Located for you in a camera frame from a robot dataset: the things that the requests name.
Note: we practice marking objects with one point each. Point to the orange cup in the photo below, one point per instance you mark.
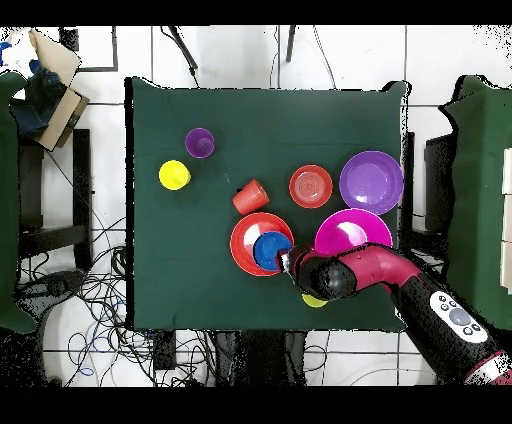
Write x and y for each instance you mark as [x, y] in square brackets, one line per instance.
[250, 198]

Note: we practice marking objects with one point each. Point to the small blue bowl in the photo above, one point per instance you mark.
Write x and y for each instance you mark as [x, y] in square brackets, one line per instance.
[268, 248]

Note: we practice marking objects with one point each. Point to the large orange bowl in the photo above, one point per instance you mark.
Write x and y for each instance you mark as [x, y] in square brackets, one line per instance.
[242, 248]

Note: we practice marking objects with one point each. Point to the small orange bowl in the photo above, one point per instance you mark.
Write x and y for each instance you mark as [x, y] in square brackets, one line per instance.
[310, 186]

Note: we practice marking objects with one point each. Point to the large pink bowl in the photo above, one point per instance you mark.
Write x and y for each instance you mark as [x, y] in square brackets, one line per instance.
[332, 232]

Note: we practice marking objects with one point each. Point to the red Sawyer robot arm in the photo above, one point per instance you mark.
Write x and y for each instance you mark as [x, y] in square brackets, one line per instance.
[380, 268]

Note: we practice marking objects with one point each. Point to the dark green tablecloth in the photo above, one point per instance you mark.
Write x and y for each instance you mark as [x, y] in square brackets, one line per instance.
[200, 260]

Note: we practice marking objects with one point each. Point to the purple cup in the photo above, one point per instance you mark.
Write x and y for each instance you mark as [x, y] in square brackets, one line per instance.
[200, 142]

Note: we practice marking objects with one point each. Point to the bright yellow cup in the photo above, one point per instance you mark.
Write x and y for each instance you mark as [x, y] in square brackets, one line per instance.
[174, 174]

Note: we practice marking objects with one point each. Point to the pale yellow cup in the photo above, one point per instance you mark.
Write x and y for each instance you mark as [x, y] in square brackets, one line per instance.
[312, 302]

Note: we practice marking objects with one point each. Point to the purple bowl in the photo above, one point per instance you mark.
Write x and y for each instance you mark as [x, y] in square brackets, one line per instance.
[372, 182]

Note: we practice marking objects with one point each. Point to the black tripod leg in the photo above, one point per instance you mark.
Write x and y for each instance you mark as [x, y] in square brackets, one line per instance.
[290, 44]
[183, 48]

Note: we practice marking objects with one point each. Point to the black stool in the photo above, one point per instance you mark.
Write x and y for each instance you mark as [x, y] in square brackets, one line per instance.
[82, 180]

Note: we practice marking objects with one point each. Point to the black box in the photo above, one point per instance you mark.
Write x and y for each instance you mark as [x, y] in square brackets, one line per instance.
[438, 184]

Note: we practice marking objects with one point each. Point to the cardboard box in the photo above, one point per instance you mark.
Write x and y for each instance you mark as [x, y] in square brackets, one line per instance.
[60, 116]

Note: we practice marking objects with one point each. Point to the green-covered side table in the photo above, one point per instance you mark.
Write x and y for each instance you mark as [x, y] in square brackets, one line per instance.
[476, 200]
[8, 200]

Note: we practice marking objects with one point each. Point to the dark blue cloth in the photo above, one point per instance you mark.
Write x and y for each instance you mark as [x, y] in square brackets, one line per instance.
[36, 104]

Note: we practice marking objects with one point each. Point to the white box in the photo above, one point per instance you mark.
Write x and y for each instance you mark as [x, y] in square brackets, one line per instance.
[508, 218]
[508, 172]

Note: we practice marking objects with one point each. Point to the black pedestal foot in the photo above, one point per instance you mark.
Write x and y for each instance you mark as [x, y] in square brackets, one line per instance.
[56, 284]

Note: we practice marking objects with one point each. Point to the black square frame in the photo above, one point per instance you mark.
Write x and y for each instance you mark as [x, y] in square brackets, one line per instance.
[115, 52]

